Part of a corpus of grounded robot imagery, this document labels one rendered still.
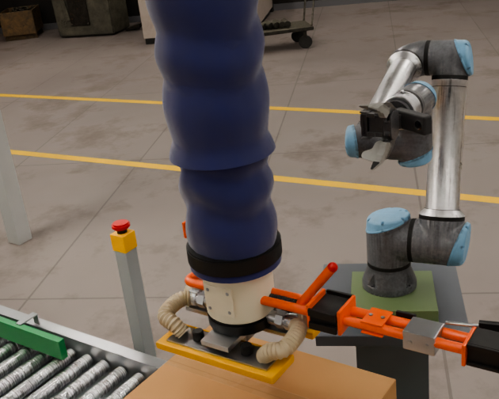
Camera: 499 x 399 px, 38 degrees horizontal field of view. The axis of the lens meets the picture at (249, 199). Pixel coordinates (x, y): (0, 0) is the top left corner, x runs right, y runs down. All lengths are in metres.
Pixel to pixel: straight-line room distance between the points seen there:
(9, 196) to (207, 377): 3.47
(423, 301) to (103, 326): 2.14
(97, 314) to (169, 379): 2.29
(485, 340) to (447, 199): 0.99
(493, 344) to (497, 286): 2.71
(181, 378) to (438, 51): 1.30
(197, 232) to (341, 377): 0.59
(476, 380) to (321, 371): 1.63
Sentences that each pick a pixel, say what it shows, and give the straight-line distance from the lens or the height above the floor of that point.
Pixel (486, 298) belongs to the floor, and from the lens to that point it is 4.12.
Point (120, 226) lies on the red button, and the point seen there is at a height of 1.04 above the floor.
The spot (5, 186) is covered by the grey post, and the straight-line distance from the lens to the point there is 5.25.
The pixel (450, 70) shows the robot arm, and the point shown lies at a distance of 2.45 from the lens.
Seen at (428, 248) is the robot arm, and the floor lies 0.99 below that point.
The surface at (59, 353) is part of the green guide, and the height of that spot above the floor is 0.58.
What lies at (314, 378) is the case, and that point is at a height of 0.94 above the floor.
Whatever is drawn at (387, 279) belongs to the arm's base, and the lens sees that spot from 2.53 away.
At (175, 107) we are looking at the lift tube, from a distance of 1.52.
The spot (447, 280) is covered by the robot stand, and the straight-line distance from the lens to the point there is 2.76.
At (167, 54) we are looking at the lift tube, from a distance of 1.49.
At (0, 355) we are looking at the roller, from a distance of 3.11.
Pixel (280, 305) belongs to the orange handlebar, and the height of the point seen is 1.25.
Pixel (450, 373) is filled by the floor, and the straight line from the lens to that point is 3.55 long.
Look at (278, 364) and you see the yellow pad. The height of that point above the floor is 1.13.
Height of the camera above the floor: 2.13
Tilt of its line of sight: 23 degrees down
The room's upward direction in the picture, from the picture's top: 7 degrees counter-clockwise
